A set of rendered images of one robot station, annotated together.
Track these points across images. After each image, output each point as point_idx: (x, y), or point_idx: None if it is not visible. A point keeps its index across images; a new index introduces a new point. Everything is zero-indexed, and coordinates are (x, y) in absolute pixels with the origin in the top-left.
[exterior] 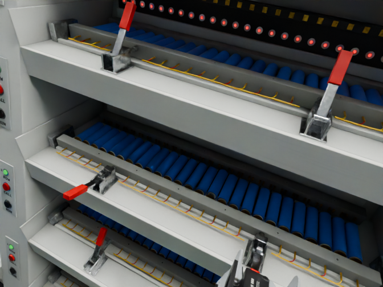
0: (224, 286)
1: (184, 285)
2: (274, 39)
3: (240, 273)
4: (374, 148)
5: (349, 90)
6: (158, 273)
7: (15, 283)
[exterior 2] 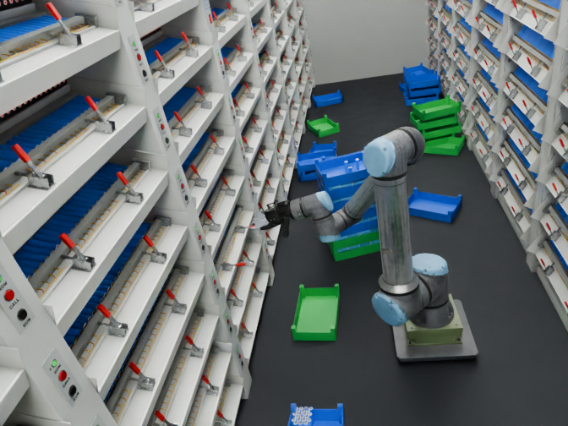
0: (267, 215)
1: (236, 275)
2: None
3: (253, 226)
4: (232, 187)
5: None
6: (234, 283)
7: (243, 370)
